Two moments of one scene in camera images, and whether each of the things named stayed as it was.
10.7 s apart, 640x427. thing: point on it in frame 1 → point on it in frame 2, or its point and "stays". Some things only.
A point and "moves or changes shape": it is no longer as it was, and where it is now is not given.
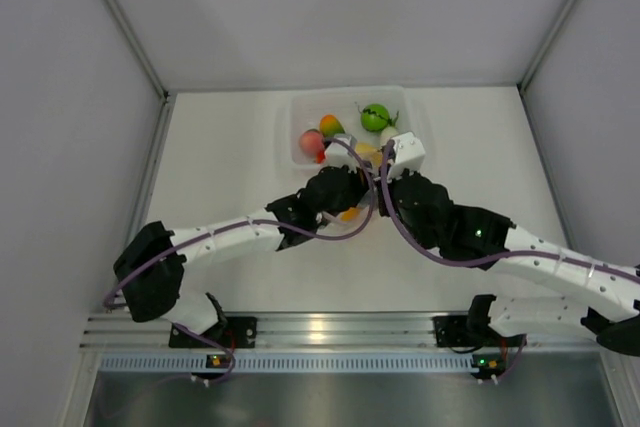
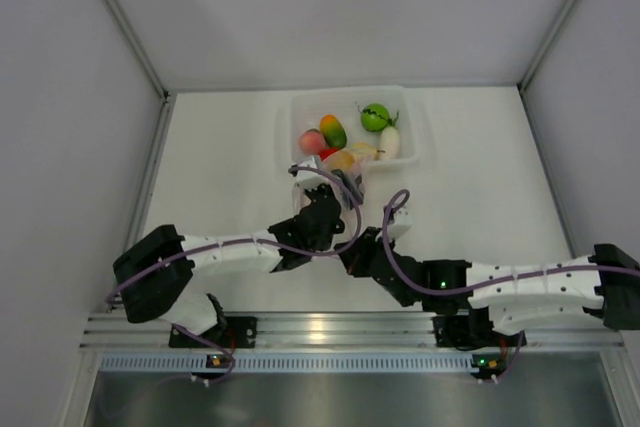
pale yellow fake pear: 368,152 stays
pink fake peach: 311,143 stays
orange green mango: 331,125 stays
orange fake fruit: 351,214 moves or changes shape
